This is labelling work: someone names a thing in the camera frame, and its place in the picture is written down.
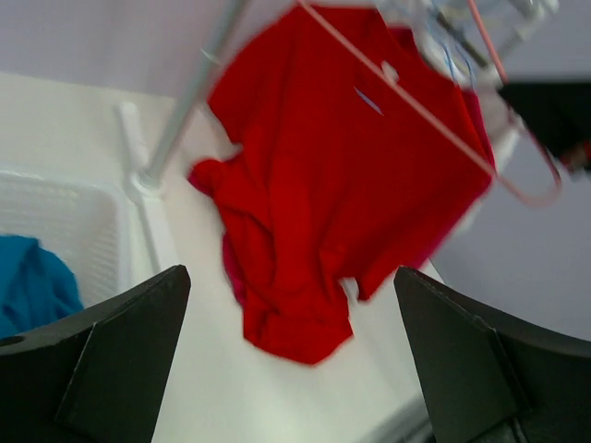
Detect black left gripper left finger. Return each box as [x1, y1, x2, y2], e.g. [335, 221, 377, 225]
[1, 265, 191, 442]

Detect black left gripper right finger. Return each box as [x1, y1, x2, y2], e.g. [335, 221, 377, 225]
[393, 268, 590, 442]

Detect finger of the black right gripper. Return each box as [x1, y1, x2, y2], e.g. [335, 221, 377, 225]
[498, 78, 590, 174]

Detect pink wire hanger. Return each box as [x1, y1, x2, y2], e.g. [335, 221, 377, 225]
[295, 0, 564, 210]

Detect crimson t shirt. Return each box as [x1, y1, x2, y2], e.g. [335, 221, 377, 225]
[221, 27, 498, 305]

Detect blue t shirt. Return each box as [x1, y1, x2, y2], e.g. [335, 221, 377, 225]
[1, 235, 83, 339]

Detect red t shirt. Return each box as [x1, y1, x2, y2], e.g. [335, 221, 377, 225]
[188, 6, 491, 365]

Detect metal clothes rack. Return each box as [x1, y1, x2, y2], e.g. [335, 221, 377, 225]
[117, 1, 562, 273]

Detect white plastic basket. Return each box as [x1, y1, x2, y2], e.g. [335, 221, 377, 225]
[1, 163, 133, 307]

